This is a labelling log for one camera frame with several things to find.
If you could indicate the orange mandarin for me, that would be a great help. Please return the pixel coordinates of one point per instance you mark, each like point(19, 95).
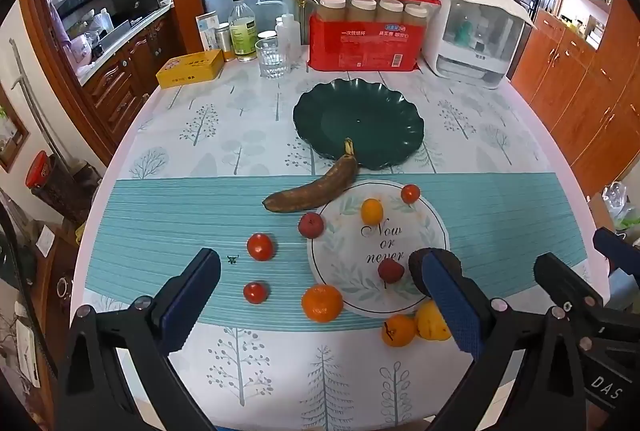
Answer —
point(322, 302)
point(398, 330)

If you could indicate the dark green scalloped plate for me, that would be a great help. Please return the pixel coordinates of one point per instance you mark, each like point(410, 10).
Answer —
point(350, 121)

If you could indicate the white round printed plate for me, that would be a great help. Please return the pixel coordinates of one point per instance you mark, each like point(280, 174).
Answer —
point(400, 231)

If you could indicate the wooden sideboard cabinet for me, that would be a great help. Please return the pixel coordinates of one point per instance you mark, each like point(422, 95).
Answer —
point(575, 86)

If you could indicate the white blue carton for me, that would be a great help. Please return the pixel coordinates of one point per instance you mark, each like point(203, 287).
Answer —
point(206, 31)

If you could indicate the wooden picture frame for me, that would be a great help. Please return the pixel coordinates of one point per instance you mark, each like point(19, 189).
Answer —
point(12, 136)

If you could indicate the red tomato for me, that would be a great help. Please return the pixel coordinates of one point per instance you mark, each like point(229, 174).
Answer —
point(260, 246)
point(255, 292)

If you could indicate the yellow orange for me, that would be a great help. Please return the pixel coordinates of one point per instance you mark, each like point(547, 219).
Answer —
point(430, 323)

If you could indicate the white countertop appliance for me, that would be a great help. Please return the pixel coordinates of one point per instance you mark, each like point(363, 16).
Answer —
point(475, 36)

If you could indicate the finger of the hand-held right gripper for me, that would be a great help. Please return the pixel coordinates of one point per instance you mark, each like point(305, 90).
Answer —
point(617, 245)
point(560, 278)

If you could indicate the yellow kumquat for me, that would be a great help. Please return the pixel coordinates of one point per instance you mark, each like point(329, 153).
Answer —
point(372, 211)

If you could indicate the red paper cup package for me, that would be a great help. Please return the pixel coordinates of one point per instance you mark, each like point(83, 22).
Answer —
point(365, 46)

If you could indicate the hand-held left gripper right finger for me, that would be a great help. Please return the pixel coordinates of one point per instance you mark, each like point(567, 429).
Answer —
point(447, 301)

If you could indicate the red lid storage jar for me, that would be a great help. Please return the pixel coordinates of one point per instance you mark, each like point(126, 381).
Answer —
point(40, 168)

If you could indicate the clear drinking glass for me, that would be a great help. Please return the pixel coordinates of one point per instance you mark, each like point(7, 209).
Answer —
point(272, 58)

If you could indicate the small cherry tomato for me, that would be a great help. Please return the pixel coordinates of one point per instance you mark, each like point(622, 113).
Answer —
point(410, 193)

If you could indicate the red lychee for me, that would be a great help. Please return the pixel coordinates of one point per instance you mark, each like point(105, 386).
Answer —
point(390, 270)
point(311, 224)

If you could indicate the overripe brown banana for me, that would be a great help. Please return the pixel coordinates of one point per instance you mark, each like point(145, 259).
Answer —
point(310, 196)

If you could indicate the white plastic bottle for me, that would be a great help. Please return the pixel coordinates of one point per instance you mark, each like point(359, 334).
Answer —
point(289, 36)

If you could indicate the small metal can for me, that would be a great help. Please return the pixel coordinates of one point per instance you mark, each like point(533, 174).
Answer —
point(224, 42)

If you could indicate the wooden kitchen base cabinets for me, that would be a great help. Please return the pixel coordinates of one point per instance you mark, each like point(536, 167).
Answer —
point(125, 76)

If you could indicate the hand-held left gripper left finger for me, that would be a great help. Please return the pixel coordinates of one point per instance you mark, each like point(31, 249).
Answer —
point(192, 301)

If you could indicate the clear plastic bag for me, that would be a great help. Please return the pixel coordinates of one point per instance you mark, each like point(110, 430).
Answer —
point(620, 206)

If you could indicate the clear bottle green label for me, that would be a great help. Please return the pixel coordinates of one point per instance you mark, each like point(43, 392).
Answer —
point(243, 33)

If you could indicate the yellow tin box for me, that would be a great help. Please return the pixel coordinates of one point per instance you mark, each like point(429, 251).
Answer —
point(190, 68)

